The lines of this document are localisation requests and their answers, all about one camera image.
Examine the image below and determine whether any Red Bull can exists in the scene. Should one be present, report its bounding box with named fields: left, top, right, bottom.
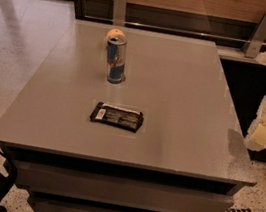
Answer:
left=106, top=34, right=127, bottom=84

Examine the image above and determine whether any black snack bar wrapper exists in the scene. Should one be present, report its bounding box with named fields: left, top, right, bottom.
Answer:
left=89, top=102, right=144, bottom=133

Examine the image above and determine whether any grey drawer cabinet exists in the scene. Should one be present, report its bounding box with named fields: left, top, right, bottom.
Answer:
left=0, top=22, right=255, bottom=212

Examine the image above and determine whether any orange fruit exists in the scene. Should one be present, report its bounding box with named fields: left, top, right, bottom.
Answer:
left=106, top=28, right=126, bottom=40

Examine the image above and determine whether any right metal wall bracket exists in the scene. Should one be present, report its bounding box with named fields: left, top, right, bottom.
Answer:
left=242, top=12, right=266, bottom=59

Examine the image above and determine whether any metal wall bracket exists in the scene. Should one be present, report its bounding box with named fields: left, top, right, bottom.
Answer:
left=242, top=12, right=266, bottom=59
left=112, top=0, right=127, bottom=26

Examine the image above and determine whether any left metal wall bracket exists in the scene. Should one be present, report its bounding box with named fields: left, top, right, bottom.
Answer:
left=112, top=0, right=127, bottom=26

